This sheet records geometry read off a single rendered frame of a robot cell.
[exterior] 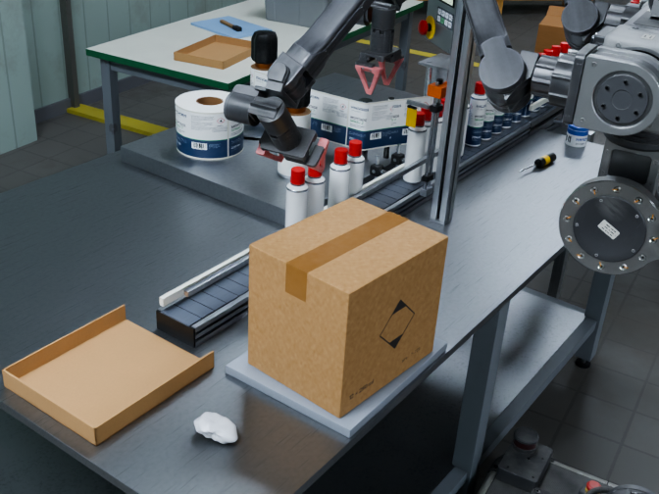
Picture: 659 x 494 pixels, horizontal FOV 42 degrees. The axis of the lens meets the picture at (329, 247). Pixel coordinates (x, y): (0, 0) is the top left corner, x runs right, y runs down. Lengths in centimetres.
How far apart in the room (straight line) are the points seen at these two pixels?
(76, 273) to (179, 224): 34
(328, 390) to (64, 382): 51
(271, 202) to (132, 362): 71
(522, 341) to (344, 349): 158
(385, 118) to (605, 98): 117
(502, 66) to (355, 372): 59
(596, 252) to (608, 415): 145
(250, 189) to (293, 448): 98
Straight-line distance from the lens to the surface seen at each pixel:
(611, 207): 173
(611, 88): 145
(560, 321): 316
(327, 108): 255
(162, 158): 254
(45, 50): 534
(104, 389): 169
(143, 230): 224
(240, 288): 189
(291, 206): 198
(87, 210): 236
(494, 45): 150
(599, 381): 330
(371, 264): 152
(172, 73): 361
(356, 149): 213
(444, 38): 222
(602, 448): 301
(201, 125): 249
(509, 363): 289
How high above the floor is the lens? 187
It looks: 29 degrees down
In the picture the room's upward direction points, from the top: 4 degrees clockwise
